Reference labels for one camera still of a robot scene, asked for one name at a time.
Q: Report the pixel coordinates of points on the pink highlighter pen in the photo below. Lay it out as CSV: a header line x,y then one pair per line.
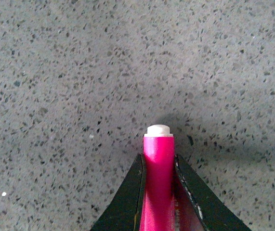
x,y
159,202

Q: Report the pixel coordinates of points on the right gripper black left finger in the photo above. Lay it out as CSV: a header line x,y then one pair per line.
x,y
124,213

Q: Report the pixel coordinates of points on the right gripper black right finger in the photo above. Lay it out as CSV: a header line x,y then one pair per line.
x,y
199,209

